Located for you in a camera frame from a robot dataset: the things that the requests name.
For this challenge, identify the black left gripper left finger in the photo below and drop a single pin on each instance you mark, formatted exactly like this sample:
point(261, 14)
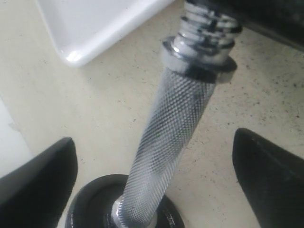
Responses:
point(36, 194)

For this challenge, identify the chrome dumbbell bar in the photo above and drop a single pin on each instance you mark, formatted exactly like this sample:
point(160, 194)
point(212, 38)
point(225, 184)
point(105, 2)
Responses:
point(195, 61)

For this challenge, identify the black weight plate end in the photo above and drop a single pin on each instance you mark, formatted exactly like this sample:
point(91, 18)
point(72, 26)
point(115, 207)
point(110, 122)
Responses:
point(91, 207)
point(280, 20)

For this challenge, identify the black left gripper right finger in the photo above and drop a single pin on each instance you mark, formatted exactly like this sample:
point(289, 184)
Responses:
point(271, 178)

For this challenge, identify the black weight plate near end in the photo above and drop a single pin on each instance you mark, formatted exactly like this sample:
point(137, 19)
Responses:
point(280, 20)

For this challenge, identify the white rectangular plastic tray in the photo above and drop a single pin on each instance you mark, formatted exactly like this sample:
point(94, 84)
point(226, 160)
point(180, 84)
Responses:
point(80, 30)

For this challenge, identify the black weight plate far end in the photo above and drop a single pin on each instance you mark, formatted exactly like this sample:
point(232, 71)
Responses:
point(91, 207)

